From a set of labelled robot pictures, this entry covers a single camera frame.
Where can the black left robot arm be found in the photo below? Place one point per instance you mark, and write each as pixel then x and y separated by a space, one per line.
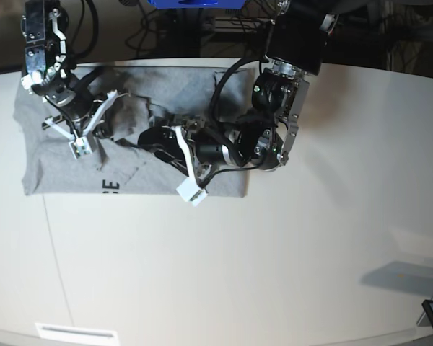
pixel 203 147

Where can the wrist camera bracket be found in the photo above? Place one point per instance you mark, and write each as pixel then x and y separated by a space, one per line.
pixel 189 189
pixel 87 145

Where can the grey T-shirt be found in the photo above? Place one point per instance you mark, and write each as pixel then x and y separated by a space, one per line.
pixel 147 95

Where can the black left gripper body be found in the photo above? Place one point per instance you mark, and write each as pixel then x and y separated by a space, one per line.
pixel 193 125

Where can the blue plastic mount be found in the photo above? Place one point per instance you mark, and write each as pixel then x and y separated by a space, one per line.
pixel 204 4

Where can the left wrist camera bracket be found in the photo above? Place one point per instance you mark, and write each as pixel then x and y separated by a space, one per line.
pixel 189 189

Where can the white label strip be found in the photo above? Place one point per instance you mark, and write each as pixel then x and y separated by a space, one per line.
pixel 74 334

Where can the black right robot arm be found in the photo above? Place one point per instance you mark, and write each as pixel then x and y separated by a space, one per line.
pixel 48 73

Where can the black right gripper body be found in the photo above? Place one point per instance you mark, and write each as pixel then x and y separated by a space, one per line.
pixel 81 111

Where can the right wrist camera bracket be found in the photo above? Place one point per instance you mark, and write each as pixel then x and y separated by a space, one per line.
pixel 87 145

